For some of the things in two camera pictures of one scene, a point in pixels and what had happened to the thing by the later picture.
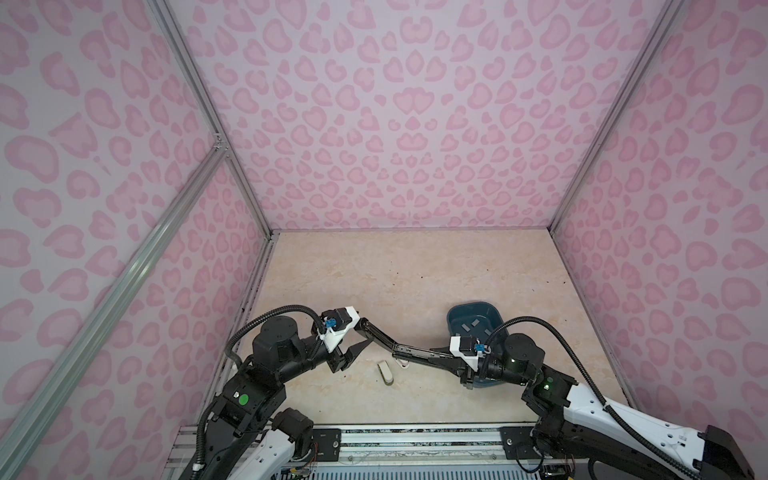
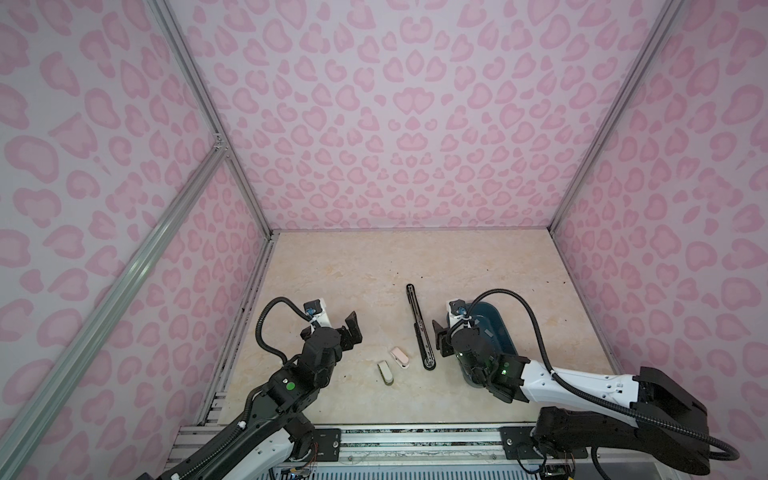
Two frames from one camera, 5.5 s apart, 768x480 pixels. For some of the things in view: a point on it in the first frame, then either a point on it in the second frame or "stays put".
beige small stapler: (385, 372) stays put
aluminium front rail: (382, 446) stays put
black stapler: (369, 332) -> (422, 338)
